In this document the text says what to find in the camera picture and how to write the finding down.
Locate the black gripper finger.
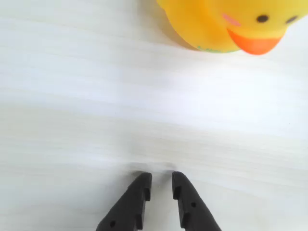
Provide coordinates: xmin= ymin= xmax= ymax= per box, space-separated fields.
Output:
xmin=171 ymin=171 xmax=222 ymax=231
xmin=95 ymin=171 xmax=153 ymax=231

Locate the yellow rubber duck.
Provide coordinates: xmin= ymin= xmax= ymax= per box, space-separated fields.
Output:
xmin=155 ymin=0 xmax=306 ymax=56

